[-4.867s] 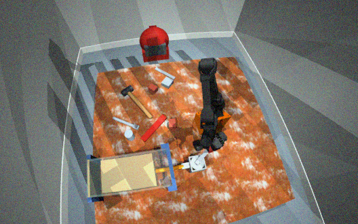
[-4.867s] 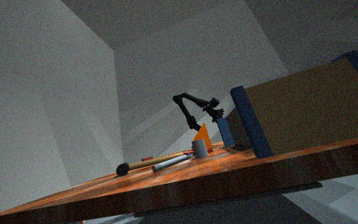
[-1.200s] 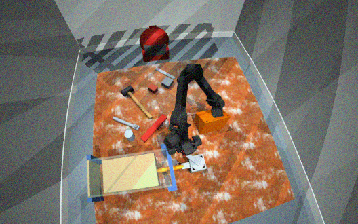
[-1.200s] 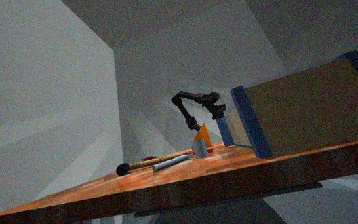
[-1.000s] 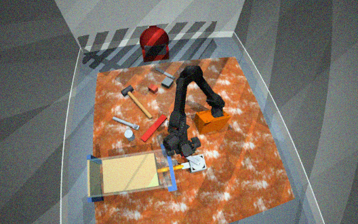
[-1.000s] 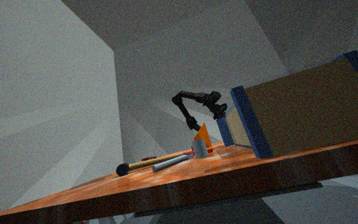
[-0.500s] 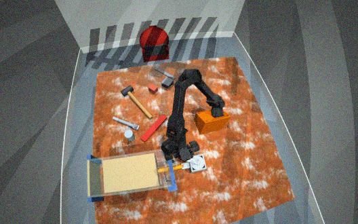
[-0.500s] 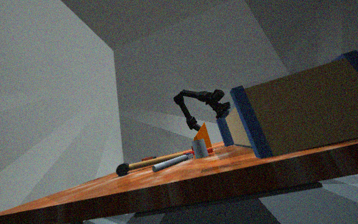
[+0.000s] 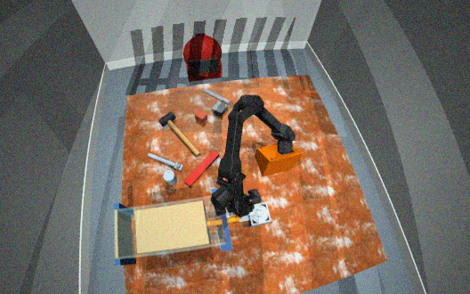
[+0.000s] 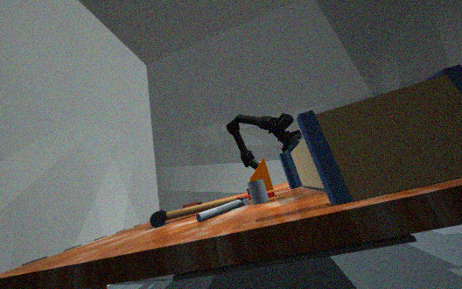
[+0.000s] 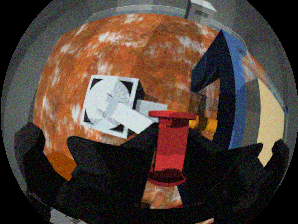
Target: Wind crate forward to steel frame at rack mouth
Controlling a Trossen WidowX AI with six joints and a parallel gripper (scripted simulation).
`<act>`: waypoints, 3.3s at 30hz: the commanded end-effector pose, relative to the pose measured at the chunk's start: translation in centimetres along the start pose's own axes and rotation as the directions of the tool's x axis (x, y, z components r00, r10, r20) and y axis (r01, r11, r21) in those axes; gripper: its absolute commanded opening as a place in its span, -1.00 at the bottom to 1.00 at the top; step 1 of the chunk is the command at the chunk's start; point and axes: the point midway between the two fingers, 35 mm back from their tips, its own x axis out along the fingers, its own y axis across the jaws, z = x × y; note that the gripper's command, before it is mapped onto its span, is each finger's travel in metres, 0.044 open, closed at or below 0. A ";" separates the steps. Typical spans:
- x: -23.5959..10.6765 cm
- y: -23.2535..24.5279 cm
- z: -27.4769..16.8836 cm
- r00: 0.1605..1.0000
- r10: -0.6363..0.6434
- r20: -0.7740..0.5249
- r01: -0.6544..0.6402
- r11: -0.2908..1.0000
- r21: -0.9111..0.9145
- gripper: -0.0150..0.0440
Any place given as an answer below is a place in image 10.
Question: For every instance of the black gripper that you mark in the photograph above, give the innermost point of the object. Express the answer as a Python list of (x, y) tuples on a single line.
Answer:
[(285, 139)]

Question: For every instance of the grey metal rod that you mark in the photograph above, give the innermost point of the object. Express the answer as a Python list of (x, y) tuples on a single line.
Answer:
[(221, 209)]

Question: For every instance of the grey cylinder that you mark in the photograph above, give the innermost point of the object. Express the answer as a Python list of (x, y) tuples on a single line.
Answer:
[(257, 191)]

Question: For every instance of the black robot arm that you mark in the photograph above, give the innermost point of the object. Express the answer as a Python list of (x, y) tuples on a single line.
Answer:
[(275, 125)]

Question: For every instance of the red flat bar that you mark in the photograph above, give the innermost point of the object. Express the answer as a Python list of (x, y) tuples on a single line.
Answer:
[(270, 194)]

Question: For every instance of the clear-panelled guard cubby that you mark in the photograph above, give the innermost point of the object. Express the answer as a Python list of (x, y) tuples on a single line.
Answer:
[(395, 138)]

